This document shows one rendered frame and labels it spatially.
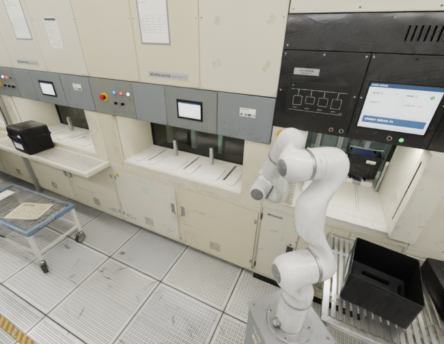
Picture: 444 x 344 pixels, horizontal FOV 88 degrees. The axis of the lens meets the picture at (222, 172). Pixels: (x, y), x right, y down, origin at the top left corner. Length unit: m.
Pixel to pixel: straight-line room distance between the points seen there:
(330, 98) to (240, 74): 0.51
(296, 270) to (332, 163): 0.38
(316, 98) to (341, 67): 0.17
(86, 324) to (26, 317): 0.47
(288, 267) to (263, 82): 0.97
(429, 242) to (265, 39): 1.43
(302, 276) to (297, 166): 0.39
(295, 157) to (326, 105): 0.70
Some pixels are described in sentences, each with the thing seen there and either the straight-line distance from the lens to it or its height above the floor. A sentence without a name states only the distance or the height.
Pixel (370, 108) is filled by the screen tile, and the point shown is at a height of 1.56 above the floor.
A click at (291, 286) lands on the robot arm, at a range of 0.90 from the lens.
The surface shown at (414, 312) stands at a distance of 1.36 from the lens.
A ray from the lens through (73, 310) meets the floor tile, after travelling 2.37.
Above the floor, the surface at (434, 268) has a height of 0.86.
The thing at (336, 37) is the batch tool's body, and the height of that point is 1.86.
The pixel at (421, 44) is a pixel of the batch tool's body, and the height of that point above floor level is 1.84.
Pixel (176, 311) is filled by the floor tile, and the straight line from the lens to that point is 2.12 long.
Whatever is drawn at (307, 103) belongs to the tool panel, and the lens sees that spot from 1.37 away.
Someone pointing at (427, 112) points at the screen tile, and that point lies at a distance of 1.42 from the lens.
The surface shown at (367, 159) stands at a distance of 2.02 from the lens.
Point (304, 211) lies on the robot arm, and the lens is 0.79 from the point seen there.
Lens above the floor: 1.84
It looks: 30 degrees down
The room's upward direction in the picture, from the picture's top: 1 degrees clockwise
